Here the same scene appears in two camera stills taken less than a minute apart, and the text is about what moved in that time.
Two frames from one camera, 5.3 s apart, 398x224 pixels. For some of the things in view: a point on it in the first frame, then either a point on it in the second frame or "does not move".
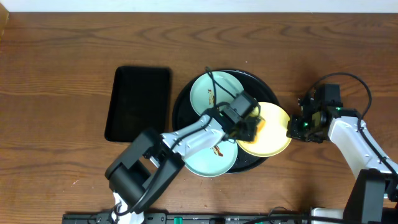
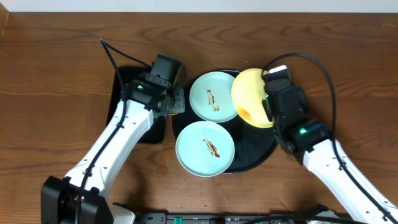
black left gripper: [249, 129] → [178, 99]
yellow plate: [271, 137] → [248, 93]
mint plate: [213, 161] does not move
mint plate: [214, 89] does not move
